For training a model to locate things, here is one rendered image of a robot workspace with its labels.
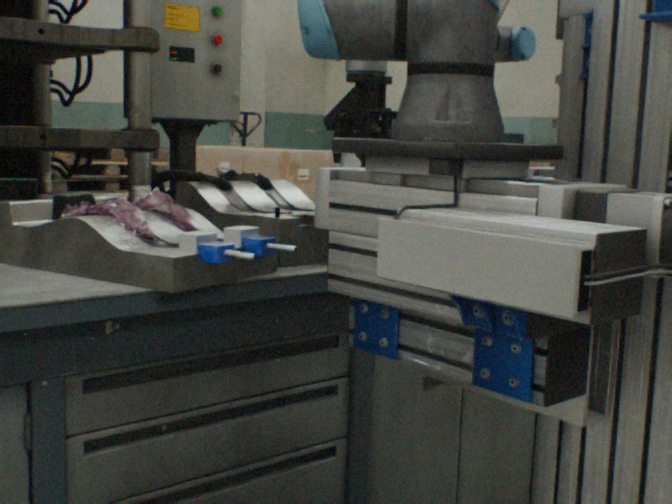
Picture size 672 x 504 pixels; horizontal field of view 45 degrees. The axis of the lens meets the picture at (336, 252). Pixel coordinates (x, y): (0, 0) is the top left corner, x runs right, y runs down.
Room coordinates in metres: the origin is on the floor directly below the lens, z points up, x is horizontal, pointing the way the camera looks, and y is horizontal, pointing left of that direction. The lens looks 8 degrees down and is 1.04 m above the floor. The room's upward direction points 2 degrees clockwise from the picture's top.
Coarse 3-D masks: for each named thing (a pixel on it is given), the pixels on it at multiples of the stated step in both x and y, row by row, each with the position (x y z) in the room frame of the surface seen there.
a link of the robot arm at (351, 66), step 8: (352, 64) 1.47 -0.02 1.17; (360, 64) 1.46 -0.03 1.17; (368, 64) 1.46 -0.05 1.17; (376, 64) 1.46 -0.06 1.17; (384, 64) 1.48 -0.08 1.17; (352, 72) 1.48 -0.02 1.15; (360, 72) 1.47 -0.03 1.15; (368, 72) 1.47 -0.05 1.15; (376, 72) 1.47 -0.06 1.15; (384, 72) 1.48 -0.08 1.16
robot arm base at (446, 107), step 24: (408, 72) 1.10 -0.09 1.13; (432, 72) 1.06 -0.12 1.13; (456, 72) 1.06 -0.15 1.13; (480, 72) 1.07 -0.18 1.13; (408, 96) 1.08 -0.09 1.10; (432, 96) 1.06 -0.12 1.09; (456, 96) 1.05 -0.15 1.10; (480, 96) 1.06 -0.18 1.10; (408, 120) 1.07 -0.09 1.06; (432, 120) 1.05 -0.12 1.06; (456, 120) 1.05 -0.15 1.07; (480, 120) 1.05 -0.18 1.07
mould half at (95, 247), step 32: (0, 224) 1.42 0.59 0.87; (32, 224) 1.41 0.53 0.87; (64, 224) 1.33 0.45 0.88; (96, 224) 1.31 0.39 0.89; (160, 224) 1.40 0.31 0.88; (0, 256) 1.42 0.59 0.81; (32, 256) 1.37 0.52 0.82; (64, 256) 1.33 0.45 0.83; (96, 256) 1.29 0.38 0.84; (128, 256) 1.25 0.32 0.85; (160, 256) 1.21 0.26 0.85; (192, 256) 1.23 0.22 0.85; (256, 256) 1.37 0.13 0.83; (160, 288) 1.21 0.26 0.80; (192, 288) 1.23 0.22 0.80
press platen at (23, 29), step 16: (0, 16) 1.94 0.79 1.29; (0, 32) 1.94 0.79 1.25; (16, 32) 1.97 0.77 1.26; (32, 32) 1.99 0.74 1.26; (48, 32) 2.01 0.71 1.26; (64, 32) 2.04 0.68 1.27; (80, 32) 2.07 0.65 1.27; (96, 32) 2.07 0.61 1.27; (112, 32) 2.07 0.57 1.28; (128, 32) 2.07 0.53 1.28; (144, 32) 2.08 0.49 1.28; (96, 48) 2.11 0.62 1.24; (112, 48) 2.12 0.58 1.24; (128, 48) 2.08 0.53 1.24; (144, 48) 2.08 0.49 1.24; (48, 64) 2.63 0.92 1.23; (80, 64) 2.54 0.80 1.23
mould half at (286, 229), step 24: (192, 192) 1.70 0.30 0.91; (216, 192) 1.70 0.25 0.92; (240, 192) 1.74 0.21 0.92; (288, 192) 1.81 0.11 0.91; (216, 216) 1.63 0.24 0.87; (240, 216) 1.56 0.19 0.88; (264, 216) 1.50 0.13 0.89; (288, 216) 1.51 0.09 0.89; (288, 240) 1.48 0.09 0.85; (312, 240) 1.52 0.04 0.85; (288, 264) 1.48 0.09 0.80
